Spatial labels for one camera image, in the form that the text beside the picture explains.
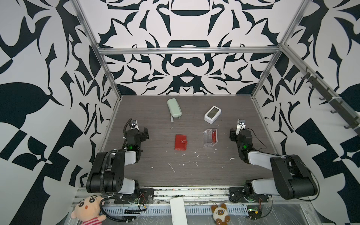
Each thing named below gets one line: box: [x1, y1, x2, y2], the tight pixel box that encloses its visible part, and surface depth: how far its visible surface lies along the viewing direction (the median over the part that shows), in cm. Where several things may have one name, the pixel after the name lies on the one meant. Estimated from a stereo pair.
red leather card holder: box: [174, 134, 188, 151], surface depth 94 cm
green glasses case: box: [166, 97, 183, 123], surface depth 110 cm
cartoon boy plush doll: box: [70, 195, 107, 225], surface depth 66 cm
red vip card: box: [211, 130, 217, 143], surface depth 93 cm
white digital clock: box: [203, 105, 222, 125], surface depth 105 cm
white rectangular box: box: [169, 196, 188, 225], surface depth 67 cm
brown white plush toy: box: [210, 202, 231, 225], surface depth 69 cm
